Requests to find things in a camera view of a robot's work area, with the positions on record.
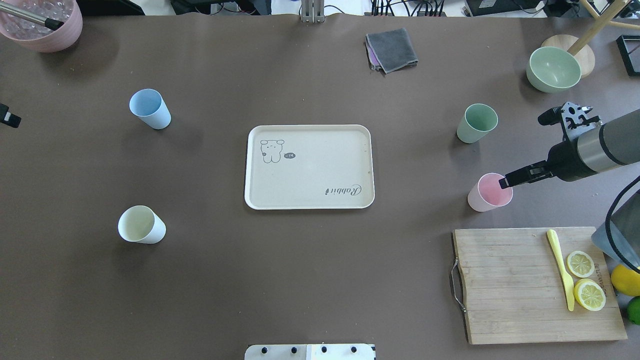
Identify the green bowl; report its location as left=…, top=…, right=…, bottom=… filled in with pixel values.
left=526, top=47, right=582, bottom=94

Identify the blue cup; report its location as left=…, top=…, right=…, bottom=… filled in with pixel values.
left=129, top=88, right=172, bottom=130

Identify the metal muddler tool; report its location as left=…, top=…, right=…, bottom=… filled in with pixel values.
left=0, top=1, right=65, bottom=31

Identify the yellow plastic knife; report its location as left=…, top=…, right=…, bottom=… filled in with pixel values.
left=546, top=228, right=576, bottom=312

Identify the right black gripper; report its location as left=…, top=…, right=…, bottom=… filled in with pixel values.
left=499, top=102, right=603, bottom=189

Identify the wooden cup stand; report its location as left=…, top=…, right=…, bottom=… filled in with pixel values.
left=541, top=0, right=639, bottom=79

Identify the pink cup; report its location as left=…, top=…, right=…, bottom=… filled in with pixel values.
left=467, top=173, right=514, bottom=212

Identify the aluminium frame post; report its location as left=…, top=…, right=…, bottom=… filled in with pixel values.
left=301, top=0, right=325, bottom=23

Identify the wooden cutting board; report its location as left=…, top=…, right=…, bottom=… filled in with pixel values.
left=452, top=227, right=627, bottom=345

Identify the pink bowl with ice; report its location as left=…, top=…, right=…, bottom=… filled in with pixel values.
left=0, top=0, right=83, bottom=53

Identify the cream white cup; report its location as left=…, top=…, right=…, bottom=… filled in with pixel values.
left=118, top=205, right=166, bottom=244

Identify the lemon slice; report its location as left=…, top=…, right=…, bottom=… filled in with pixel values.
left=566, top=250, right=595, bottom=279
left=573, top=278, right=607, bottom=312

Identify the grey folded cloth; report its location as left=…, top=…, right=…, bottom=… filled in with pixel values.
left=365, top=27, right=419, bottom=75

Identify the green cup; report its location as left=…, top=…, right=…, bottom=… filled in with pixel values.
left=455, top=104, right=499, bottom=144

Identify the green lime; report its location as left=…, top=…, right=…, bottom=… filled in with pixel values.
left=626, top=296, right=640, bottom=326

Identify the cream rabbit tray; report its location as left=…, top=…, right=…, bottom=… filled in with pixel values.
left=244, top=124, right=375, bottom=210

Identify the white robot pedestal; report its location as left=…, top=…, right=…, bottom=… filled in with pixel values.
left=244, top=342, right=377, bottom=360

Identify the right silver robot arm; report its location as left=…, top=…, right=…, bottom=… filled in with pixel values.
left=499, top=102, right=640, bottom=272

